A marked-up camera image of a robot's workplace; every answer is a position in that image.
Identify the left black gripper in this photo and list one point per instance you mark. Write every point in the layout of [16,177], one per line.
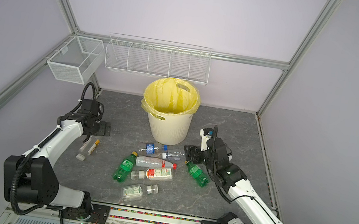
[102,132]

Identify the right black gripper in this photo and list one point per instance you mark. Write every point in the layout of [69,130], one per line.
[191,153]

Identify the clear bottle yellow label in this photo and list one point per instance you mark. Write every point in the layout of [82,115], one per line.
[86,150]

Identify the green soda bottle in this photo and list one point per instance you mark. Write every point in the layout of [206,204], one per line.
[125,168]
[197,174]

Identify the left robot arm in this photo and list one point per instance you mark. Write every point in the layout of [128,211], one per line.
[30,182]

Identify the cream plastic waste bin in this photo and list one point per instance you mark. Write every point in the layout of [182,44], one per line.
[171,131]

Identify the yellow bin liner bag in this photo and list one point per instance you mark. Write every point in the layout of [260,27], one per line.
[167,97]

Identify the clear crushed water bottle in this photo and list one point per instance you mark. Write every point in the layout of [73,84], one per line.
[173,155]

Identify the Pepsi water bottle blue label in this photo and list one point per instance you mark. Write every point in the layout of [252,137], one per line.
[154,149]

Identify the white bottle red cap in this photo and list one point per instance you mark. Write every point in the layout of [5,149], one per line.
[151,162]

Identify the clear bottle red white label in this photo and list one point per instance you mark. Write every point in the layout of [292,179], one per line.
[160,174]

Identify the small white mesh basket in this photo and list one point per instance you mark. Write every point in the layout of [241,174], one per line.
[77,60]

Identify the clear bottle green label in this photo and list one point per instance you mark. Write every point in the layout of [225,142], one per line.
[137,192]

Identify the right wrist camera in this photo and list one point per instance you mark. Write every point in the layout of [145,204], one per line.
[206,134]

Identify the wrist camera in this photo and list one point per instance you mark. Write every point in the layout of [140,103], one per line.
[90,106]
[206,134]

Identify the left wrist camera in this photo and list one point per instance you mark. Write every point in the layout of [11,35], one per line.
[90,106]

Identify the long white wire shelf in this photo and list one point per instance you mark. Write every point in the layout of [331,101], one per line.
[158,58]

